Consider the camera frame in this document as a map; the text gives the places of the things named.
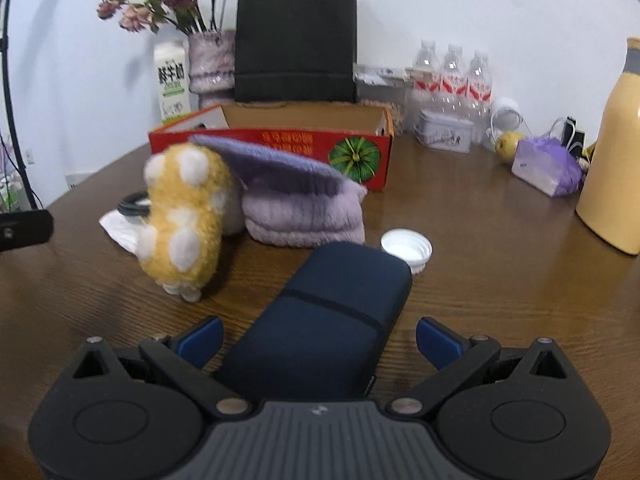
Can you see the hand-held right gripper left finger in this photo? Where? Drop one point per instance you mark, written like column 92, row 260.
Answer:
column 202, row 341

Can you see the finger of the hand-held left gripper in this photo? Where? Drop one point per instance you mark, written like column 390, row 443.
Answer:
column 25, row 230

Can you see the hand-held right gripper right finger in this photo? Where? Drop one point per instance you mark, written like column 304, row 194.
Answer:
column 437, row 342

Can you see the white tissue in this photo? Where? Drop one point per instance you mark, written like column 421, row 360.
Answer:
column 117, row 227

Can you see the navy blue zip case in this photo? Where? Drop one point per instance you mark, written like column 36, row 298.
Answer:
column 325, row 320

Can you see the yellow white plush toy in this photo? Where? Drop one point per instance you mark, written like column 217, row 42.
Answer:
column 185, row 220

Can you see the purple knitted hat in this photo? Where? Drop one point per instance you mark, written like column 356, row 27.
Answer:
column 300, row 215

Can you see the red cardboard box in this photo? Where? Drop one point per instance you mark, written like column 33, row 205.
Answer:
column 300, row 138

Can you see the white bottle cap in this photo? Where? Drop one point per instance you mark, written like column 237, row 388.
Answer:
column 406, row 250

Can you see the black light stand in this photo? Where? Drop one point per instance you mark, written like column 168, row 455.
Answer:
column 10, row 95

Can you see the green apple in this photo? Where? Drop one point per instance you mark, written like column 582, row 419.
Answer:
column 509, row 146

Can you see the silver tin box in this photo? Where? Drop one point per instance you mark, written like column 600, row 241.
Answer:
column 445, row 132

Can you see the white green milk carton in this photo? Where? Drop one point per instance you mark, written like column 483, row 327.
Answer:
column 172, row 75

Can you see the white round device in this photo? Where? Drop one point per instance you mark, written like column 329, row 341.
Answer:
column 505, row 110

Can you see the black charger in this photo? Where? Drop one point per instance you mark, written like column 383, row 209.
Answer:
column 572, row 135

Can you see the purple speckled vase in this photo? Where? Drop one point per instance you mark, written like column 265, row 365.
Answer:
column 212, row 60

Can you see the cream yellow bottle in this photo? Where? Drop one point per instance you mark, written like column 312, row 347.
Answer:
column 617, row 160

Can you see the grey cardboard box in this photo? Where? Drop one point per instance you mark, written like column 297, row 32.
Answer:
column 380, row 91

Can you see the clear water bottle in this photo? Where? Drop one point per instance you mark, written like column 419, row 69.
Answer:
column 453, row 80
column 426, row 80
column 479, row 87

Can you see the black paper bag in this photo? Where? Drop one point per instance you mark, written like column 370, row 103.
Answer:
column 295, row 35

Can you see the white wall socket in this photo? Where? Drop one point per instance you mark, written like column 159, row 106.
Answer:
column 31, row 156

